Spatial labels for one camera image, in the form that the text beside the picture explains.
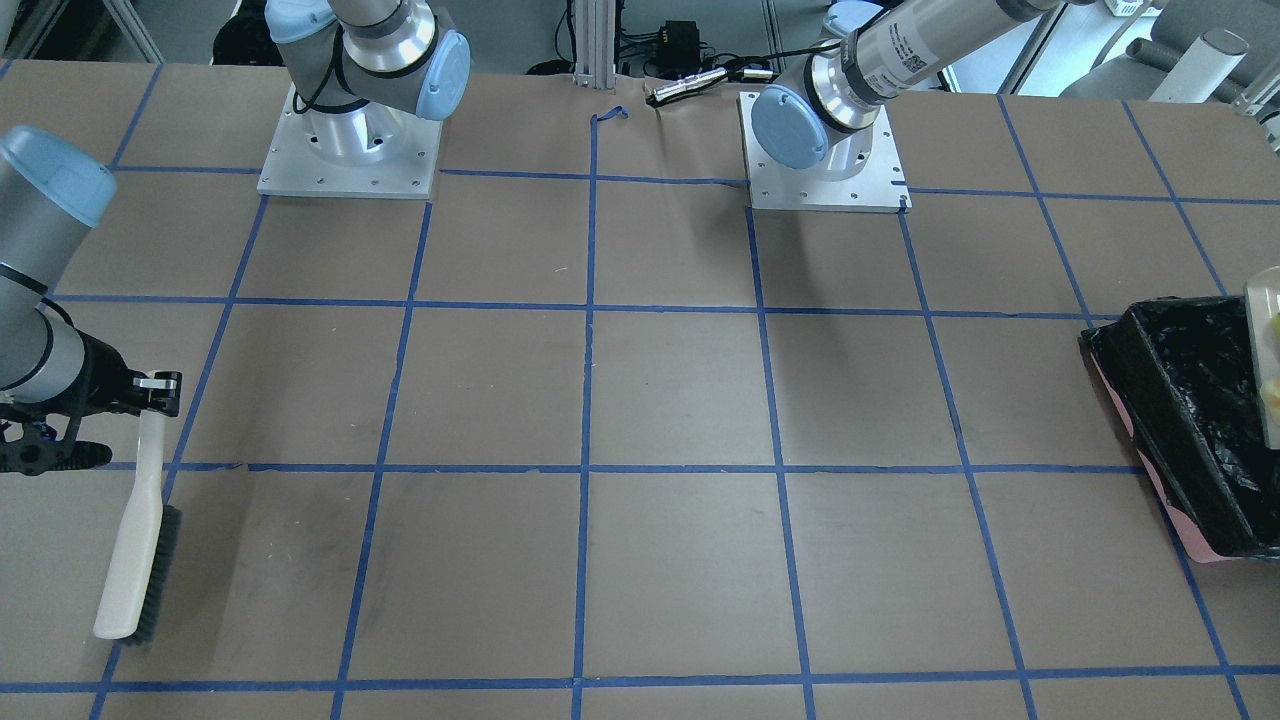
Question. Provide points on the black bag lined bin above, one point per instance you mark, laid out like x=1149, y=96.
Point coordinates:
x=1180, y=373

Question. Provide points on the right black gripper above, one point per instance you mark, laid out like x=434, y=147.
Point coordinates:
x=106, y=371

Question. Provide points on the beige plastic dustpan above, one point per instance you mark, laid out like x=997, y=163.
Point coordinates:
x=1261, y=302

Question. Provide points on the beige hand brush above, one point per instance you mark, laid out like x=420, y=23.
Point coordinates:
x=144, y=548

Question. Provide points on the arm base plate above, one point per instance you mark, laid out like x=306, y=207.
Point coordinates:
x=862, y=172
x=373, y=152

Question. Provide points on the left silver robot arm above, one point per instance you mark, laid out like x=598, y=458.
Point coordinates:
x=840, y=89

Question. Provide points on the silver cable connector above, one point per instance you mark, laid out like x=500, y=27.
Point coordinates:
x=688, y=86

